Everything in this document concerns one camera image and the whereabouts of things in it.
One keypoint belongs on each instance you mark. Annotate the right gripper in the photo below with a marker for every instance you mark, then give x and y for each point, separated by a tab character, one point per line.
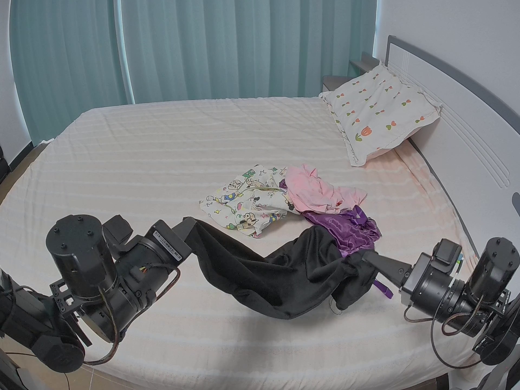
426	291

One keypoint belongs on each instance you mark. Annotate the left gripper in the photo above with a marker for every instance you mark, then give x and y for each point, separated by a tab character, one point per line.
150	270

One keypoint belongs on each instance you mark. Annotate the black T-shirt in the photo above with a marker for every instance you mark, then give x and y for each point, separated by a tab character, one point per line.
264	274

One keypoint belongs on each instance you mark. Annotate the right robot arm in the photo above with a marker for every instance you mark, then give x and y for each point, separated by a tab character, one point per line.
493	266

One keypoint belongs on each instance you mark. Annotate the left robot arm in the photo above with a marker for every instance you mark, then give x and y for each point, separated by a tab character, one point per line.
81	250

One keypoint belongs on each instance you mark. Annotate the bed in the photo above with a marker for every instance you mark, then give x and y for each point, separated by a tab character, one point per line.
162	157

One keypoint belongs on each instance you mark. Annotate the purple garment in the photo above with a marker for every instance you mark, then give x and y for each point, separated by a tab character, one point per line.
345	230

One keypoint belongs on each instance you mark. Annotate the white printed garment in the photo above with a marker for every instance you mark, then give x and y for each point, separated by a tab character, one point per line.
243	201

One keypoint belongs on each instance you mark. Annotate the pink garment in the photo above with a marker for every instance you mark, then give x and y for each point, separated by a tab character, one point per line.
313	189

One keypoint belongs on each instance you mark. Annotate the white printed pillow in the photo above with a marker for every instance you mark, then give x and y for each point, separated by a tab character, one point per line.
378	112

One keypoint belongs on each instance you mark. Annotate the black chest of drawers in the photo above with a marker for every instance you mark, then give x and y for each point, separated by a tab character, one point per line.
3	169

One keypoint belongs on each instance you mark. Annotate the grey white bedside table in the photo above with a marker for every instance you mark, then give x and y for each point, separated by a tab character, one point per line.
335	83

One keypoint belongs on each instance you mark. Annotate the blue-green curtain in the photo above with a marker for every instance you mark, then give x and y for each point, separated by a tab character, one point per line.
69	35
243	35

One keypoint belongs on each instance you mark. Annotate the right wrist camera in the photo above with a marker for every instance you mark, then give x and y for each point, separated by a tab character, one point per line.
447	254

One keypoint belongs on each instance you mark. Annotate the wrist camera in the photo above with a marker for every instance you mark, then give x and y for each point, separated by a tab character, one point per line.
120	230
447	254

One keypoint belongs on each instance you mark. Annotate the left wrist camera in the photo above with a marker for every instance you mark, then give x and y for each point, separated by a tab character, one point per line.
120	230

